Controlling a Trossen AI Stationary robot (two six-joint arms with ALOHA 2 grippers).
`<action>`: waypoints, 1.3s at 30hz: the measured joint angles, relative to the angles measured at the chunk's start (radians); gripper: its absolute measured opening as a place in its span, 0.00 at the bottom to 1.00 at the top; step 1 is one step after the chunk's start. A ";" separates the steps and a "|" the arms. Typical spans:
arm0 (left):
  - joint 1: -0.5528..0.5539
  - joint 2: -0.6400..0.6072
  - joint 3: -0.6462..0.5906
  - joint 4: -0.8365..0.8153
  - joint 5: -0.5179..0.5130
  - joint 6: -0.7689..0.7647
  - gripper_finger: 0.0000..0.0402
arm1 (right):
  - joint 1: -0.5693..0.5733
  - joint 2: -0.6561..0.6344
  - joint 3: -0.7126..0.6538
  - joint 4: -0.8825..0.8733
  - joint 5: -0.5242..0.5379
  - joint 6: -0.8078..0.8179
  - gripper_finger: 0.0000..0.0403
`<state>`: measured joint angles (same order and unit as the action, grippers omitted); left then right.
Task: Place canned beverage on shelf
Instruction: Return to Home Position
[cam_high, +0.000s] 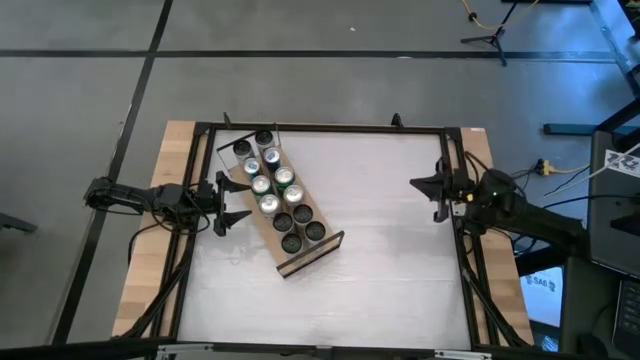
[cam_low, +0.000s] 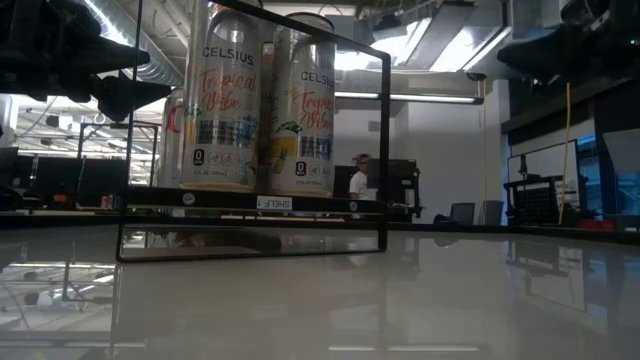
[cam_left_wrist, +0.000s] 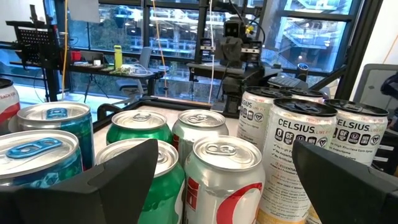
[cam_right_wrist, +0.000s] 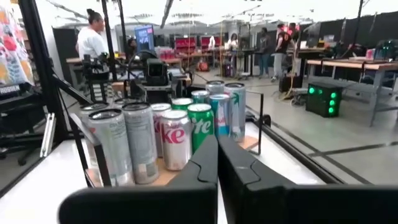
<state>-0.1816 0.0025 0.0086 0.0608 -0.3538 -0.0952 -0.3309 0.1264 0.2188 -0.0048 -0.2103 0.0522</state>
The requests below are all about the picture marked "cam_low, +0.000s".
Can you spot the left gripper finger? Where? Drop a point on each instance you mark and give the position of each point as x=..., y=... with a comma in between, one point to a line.
x=130, y=95
x=115, y=57

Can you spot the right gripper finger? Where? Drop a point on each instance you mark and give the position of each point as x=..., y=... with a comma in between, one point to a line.
x=545, y=55

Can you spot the plain silver can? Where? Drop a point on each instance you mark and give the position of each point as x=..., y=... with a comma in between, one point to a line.
x=172, y=145

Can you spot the long ceiling light strip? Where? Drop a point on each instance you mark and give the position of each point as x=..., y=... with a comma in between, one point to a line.
x=430, y=98

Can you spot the wooden tray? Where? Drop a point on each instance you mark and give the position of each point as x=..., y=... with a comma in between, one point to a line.
x=225, y=201

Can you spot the black mesh cart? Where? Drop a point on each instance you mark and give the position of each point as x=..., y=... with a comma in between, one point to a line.
x=540, y=200

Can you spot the grey office chair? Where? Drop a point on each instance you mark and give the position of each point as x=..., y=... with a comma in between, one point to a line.
x=494, y=212

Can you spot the black office chair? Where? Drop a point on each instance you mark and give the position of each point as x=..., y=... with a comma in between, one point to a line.
x=462, y=214

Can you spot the black computer monitor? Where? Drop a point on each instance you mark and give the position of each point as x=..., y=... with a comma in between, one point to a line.
x=342, y=180
x=400, y=182

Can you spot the person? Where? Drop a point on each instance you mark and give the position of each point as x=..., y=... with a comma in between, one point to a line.
x=361, y=182

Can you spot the large ribbed air duct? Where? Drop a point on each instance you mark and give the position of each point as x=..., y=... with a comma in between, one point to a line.
x=150, y=50

